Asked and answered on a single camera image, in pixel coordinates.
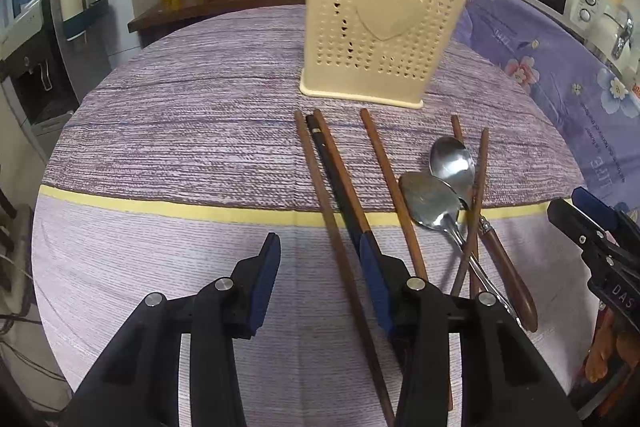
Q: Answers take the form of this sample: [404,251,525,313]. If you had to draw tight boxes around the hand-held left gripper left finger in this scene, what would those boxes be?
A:
[60,232,282,427]

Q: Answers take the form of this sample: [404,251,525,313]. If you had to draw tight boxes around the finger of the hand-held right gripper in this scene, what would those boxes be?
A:
[571,187,632,234]
[547,198,617,269]

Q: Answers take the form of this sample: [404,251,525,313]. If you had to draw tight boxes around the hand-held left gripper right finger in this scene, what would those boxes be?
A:
[357,232,583,427]

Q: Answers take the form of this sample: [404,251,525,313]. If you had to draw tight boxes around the cream plastic utensil holder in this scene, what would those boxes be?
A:
[299,0,479,110]

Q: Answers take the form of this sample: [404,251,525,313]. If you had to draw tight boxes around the person's right hand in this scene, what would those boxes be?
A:
[584,314,623,384]

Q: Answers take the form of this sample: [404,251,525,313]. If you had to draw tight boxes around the all-metal spoon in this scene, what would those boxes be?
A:
[399,172,518,320]

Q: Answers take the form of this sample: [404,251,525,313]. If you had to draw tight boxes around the black chopstick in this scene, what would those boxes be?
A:
[306,114,407,370]

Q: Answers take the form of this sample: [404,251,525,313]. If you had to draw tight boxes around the purple floral cloth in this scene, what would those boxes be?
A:
[452,0,640,228]

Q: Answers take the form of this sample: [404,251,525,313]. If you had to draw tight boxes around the chrome faucet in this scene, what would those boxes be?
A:
[602,4,637,60]

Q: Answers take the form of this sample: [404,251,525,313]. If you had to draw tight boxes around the striped purple tablecloth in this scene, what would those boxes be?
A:
[31,4,601,427]

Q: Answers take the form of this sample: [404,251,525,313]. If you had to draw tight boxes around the dark wooden counter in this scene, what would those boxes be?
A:
[127,0,308,48]

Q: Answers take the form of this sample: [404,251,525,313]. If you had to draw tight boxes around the water dispenser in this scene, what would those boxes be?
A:
[0,0,112,145]

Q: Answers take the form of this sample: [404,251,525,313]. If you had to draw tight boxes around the wooden-handled metal spoon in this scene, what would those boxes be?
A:
[430,138,539,333]

